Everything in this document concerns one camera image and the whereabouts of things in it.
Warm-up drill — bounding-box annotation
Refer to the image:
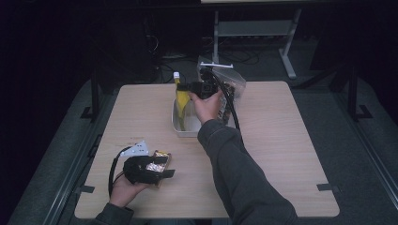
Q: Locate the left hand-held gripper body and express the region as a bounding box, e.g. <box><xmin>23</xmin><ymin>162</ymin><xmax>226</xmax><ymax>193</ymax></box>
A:
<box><xmin>119</xmin><ymin>140</ymin><xmax>163</xmax><ymax>186</ymax></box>

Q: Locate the person's right hand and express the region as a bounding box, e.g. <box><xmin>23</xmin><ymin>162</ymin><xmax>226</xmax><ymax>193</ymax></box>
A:
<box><xmin>187</xmin><ymin>89</ymin><xmax>224</xmax><ymax>126</ymax></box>

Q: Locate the red and yellow seasoning packet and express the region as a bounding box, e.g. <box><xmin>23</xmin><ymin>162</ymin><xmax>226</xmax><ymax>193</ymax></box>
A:
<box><xmin>145</xmin><ymin>150</ymin><xmax>173</xmax><ymax>188</ymax></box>

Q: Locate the clear bag of dried vegetables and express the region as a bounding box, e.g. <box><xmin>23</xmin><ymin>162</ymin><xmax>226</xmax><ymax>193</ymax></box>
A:
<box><xmin>196</xmin><ymin>55</ymin><xmax>247</xmax><ymax>125</ymax></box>

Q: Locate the black metal stand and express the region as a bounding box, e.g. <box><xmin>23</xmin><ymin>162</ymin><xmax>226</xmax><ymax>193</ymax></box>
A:
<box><xmin>80</xmin><ymin>68</ymin><xmax>101</xmax><ymax>121</ymax></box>
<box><xmin>346</xmin><ymin>62</ymin><xmax>374</xmax><ymax>122</ymax></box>

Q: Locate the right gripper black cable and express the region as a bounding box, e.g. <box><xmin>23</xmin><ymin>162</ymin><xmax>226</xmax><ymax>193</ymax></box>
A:
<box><xmin>207</xmin><ymin>69</ymin><xmax>242</xmax><ymax>132</ymax></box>

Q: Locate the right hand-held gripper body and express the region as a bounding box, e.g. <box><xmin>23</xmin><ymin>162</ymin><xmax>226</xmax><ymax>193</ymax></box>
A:
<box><xmin>187</xmin><ymin>61</ymin><xmax>234</xmax><ymax>100</ymax></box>

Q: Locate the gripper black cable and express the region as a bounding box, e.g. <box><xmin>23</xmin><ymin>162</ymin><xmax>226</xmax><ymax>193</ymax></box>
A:
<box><xmin>107</xmin><ymin>145</ymin><xmax>132</xmax><ymax>199</ymax></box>
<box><xmin>207</xmin><ymin>69</ymin><xmax>242</xmax><ymax>132</ymax></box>

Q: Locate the black tape strip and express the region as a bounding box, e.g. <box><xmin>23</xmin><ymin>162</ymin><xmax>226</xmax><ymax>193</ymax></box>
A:
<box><xmin>74</xmin><ymin>185</ymin><xmax>96</xmax><ymax>194</ymax></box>
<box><xmin>316</xmin><ymin>183</ymin><xmax>341</xmax><ymax>192</ymax></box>

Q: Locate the white plastic bin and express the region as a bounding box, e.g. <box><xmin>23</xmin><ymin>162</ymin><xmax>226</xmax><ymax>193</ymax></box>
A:
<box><xmin>171</xmin><ymin>97</ymin><xmax>238</xmax><ymax>139</ymax></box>

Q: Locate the grey metal stand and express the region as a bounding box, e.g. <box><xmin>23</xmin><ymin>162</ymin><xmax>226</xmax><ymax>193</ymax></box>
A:
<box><xmin>211</xmin><ymin>8</ymin><xmax>303</xmax><ymax>80</ymax></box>

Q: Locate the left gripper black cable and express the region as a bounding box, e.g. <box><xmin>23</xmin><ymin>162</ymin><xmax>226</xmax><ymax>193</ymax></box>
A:
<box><xmin>107</xmin><ymin>145</ymin><xmax>132</xmax><ymax>199</ymax></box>

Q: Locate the person's left hand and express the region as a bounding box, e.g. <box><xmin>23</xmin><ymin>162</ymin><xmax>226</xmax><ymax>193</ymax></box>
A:
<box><xmin>109</xmin><ymin>172</ymin><xmax>151</xmax><ymax>208</ymax></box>

